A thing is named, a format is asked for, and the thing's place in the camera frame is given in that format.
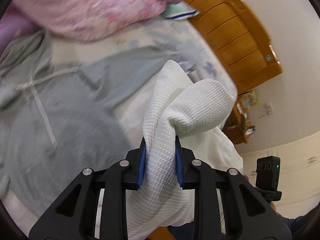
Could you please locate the wooden bedside table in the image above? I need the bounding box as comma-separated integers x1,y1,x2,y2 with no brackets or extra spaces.
222,89,260,145

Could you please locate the orange wooden headboard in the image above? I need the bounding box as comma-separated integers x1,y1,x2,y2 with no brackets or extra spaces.
184,0,283,94

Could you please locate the teal blue striped cloth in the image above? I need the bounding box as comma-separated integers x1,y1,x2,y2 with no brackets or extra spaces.
161,2,200,21

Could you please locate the white drawer cabinet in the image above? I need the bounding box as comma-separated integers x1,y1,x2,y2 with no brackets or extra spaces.
242,134,319,218

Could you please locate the grey hoodie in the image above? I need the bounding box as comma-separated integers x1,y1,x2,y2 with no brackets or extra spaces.
0,29,186,198

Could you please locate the purple floral quilt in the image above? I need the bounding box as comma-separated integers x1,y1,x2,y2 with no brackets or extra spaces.
1,0,182,51

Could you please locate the white knit sweater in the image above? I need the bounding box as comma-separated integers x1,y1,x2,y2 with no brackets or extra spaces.
94,60,244,240

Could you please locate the white wall socket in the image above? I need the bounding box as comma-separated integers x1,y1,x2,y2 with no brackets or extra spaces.
264,101,273,115

